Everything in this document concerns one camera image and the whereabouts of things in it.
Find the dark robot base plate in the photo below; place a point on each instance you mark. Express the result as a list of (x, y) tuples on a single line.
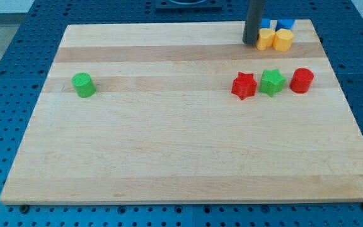
[(166, 5)]

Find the blue triangle block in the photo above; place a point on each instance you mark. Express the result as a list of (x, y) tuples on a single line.
[(284, 24)]

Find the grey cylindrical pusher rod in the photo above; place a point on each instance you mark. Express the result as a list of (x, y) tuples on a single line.
[(253, 21)]

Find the blue cube block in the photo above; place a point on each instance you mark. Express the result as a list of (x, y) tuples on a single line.
[(265, 23)]

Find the wooden board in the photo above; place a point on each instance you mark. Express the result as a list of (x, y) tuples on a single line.
[(164, 128)]

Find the red star block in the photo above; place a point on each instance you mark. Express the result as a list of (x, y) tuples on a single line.
[(244, 85)]

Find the yellow hexagon block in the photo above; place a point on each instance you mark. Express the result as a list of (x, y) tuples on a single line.
[(283, 40)]

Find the yellow heart block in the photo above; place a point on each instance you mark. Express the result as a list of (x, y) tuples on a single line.
[(265, 38)]

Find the red cylinder block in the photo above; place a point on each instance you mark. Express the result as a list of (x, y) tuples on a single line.
[(301, 80)]

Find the green cylinder block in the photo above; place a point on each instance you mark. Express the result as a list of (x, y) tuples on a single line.
[(83, 85)]

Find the green star block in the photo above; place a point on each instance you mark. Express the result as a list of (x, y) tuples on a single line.
[(272, 82)]

